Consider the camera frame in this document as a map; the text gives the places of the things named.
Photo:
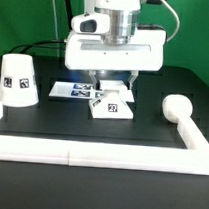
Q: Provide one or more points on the white tag plate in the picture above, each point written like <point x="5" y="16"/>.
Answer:
<point x="74" y="90"/>

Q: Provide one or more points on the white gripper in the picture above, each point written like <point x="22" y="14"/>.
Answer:
<point x="144" y="52"/>

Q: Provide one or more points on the white U-shaped fence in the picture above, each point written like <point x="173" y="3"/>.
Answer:
<point x="59" y="152"/>

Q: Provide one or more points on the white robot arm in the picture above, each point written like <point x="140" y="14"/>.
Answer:
<point x="107" y="36"/>

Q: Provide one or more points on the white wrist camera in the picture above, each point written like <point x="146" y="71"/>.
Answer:
<point x="91" y="23"/>

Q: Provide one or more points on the white lamp base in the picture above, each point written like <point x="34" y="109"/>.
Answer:
<point x="113" y="103"/>

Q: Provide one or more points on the white lamp shade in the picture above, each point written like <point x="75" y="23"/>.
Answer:
<point x="17" y="81"/>

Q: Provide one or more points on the white lamp bulb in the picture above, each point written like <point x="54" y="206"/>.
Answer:
<point x="175" y="107"/>

